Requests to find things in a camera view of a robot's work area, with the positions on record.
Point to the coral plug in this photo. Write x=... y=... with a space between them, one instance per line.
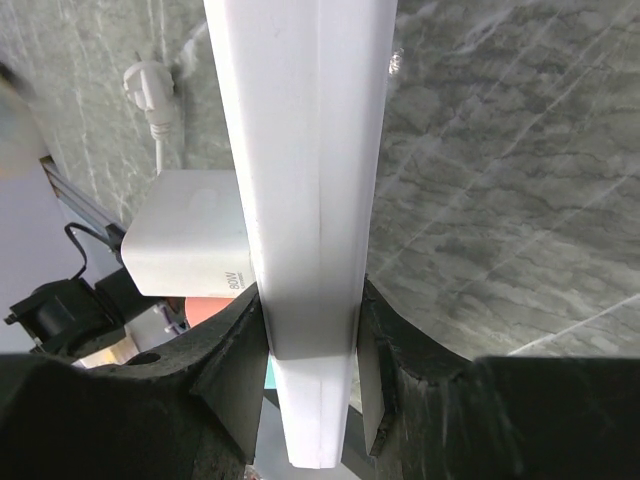
x=200 y=309

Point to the white adapter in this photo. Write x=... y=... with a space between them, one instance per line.
x=189 y=238

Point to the aluminium frame rail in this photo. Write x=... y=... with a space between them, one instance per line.
x=83 y=206

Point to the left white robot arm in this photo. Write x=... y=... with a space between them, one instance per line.
x=72 y=319

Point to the white power strip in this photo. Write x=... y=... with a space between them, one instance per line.
x=303 y=87

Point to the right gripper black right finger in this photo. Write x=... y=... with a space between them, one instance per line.
x=431 y=414

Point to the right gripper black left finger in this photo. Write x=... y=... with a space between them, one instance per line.
x=187 y=409

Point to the teal plug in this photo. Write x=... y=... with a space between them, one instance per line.
x=269 y=382

